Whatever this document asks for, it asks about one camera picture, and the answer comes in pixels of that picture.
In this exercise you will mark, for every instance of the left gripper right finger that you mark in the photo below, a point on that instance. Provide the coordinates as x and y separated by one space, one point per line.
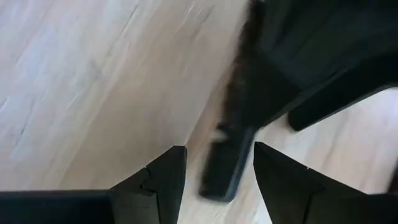
295 199

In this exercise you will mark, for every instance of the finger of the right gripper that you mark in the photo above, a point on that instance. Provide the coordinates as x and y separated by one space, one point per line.
258 93
335 99

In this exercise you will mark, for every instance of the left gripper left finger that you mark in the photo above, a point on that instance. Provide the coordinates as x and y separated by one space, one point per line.
149 199

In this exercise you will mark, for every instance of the black comb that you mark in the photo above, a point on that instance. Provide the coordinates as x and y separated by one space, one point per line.
224 168

